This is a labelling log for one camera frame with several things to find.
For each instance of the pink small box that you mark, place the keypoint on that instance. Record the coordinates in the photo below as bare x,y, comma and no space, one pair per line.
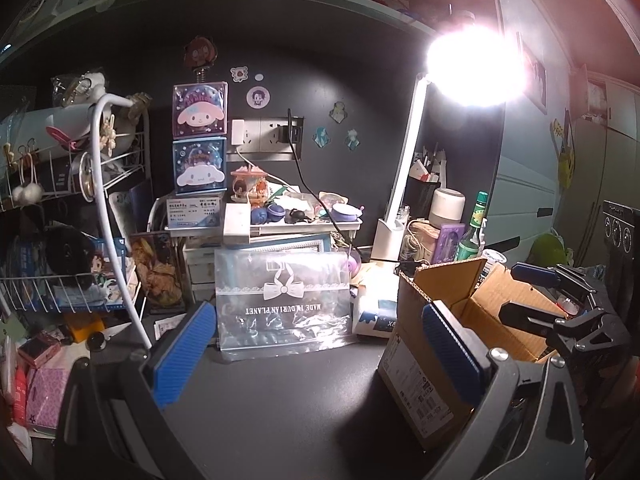
39,351

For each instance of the white storage tray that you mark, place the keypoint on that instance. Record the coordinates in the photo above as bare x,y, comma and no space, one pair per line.
300,227

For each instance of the blue character box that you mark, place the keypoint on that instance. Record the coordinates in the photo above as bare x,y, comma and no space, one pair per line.
200,166

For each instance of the yellow character sticker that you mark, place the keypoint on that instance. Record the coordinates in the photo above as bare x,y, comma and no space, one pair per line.
564,155

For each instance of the pink character box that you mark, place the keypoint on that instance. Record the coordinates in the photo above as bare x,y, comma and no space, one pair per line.
200,110

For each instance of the yellow haired figure sticker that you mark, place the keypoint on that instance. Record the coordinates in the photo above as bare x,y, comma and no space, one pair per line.
340,111

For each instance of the purple box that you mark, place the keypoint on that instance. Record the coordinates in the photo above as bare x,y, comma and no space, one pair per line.
448,244

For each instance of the framed wall picture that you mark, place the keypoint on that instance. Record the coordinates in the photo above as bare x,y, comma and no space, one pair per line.
532,72

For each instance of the white haired figure sticker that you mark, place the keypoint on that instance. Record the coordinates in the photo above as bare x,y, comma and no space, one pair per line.
352,140

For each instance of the small flat paper packet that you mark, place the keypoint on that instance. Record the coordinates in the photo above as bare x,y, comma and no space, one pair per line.
167,329

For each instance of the white flat box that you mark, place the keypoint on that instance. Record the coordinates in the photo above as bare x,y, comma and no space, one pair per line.
236,222

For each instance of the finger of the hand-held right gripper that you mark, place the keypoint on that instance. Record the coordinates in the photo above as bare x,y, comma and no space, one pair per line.
530,316
535,275

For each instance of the white charger plug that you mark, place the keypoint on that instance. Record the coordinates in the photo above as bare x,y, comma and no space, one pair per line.
238,132

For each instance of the white blue medicine box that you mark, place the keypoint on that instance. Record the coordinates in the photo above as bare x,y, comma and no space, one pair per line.
195,211

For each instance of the white drawer unit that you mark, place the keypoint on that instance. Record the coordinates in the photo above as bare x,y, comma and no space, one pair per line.
200,270

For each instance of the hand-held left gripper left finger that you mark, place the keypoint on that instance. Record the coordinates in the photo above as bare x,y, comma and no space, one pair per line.
186,355

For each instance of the pink patterned packet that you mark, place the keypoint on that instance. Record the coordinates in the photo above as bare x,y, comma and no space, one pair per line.
47,397

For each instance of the teal haired figure sticker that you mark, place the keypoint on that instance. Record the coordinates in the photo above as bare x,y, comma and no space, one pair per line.
321,137

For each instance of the black charger plug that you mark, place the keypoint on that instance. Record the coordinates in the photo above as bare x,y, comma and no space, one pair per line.
286,134

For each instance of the pink white sticker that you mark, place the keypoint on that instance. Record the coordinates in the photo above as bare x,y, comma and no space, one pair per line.
240,74

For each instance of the round portrait badge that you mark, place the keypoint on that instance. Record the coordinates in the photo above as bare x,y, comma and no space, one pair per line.
257,97

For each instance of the orange carousel figurine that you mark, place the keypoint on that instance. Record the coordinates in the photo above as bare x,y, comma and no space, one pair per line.
250,185

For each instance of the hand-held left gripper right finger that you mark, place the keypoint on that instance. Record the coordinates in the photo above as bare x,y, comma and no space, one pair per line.
452,355

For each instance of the purple bowl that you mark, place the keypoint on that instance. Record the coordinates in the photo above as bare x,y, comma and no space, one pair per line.
346,212

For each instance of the black round lid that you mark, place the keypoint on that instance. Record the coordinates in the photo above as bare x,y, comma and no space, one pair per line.
96,342

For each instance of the green glass bottle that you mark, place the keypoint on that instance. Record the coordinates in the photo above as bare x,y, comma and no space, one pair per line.
472,240

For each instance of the brown acrylic card stand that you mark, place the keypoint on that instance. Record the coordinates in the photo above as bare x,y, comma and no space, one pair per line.
157,270

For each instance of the black appliance with dials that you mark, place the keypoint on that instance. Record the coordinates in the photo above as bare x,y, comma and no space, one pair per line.
622,230

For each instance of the white pompom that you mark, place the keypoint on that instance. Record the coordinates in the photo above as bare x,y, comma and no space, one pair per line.
27,194

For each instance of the blue round figurine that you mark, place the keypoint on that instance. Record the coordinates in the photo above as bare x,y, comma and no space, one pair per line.
265,214

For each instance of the wall socket panel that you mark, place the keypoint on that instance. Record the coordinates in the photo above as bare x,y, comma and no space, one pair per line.
262,145

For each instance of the white cylinder humidifier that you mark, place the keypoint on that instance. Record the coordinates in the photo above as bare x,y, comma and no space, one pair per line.
447,207

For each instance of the green plush toy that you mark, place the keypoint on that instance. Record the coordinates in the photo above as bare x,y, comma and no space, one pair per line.
547,250

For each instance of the cardboard box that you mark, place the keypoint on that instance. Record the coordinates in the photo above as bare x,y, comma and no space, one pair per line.
500,300

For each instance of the clear zip bag with bow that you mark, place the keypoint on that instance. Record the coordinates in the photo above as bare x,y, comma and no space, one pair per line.
285,310

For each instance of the orange small box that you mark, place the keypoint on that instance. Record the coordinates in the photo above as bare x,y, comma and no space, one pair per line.
85,332

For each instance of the overhead shelf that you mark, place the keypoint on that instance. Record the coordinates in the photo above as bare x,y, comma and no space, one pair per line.
225,15

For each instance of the black mesh pen holder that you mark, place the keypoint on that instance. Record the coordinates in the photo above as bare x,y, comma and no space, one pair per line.
425,200

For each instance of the white desk lamp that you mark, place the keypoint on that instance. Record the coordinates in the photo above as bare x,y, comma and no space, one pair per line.
410,160

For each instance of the spring head wall figure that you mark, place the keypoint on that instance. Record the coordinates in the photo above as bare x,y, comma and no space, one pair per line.
200,52

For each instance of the white blue tissue pack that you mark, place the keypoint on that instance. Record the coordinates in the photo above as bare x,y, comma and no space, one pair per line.
372,310

